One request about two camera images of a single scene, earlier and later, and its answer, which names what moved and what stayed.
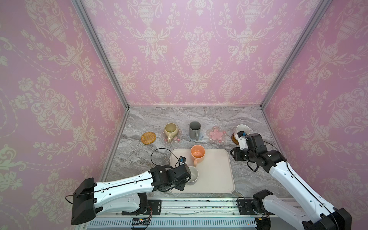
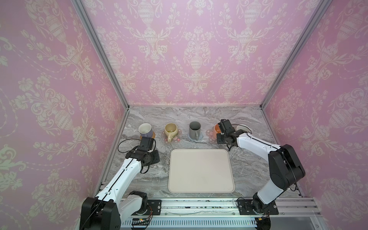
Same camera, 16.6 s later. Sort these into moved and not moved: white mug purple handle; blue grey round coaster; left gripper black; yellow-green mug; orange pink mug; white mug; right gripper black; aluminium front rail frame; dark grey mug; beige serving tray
Moved: right gripper black; orange pink mug; left gripper black; white mug purple handle
Not moved: blue grey round coaster; beige serving tray; yellow-green mug; white mug; dark grey mug; aluminium front rail frame
